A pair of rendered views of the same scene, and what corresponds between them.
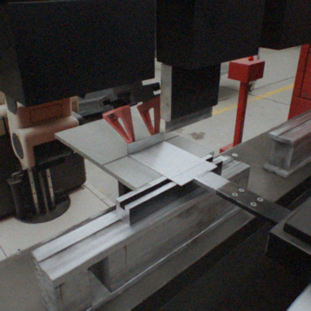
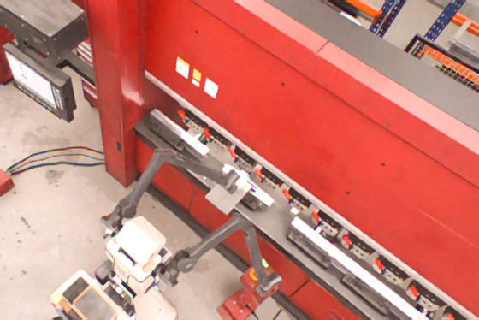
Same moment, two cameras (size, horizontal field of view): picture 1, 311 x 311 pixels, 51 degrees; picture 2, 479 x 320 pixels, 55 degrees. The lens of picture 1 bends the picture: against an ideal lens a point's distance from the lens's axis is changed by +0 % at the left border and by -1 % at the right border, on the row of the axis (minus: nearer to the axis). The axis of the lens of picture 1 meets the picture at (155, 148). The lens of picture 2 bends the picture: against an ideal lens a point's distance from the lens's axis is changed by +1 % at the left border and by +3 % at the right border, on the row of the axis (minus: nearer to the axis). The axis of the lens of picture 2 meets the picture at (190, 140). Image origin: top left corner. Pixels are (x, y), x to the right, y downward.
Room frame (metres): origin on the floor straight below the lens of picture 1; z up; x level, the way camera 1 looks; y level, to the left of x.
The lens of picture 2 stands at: (1.23, 1.24, 3.61)
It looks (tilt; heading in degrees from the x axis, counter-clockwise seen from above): 57 degrees down; 253
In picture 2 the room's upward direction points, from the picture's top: 11 degrees clockwise
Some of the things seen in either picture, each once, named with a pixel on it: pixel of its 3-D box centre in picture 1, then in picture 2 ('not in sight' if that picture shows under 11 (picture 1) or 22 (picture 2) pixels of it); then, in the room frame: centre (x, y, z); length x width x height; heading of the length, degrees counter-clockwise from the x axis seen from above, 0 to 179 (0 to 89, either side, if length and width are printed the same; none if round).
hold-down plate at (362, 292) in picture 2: not in sight; (364, 294); (-0.18, 0.74, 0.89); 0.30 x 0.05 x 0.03; 132
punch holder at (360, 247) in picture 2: not in sight; (360, 241); (-0.07, 0.53, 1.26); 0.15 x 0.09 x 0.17; 132
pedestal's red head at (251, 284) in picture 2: not in sight; (260, 281); (0.40, 0.56, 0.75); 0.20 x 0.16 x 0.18; 120
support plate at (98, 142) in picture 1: (130, 143); (227, 192); (0.56, 0.05, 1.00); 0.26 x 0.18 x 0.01; 42
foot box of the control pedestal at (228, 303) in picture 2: not in sight; (237, 308); (0.43, 0.58, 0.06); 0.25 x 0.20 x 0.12; 30
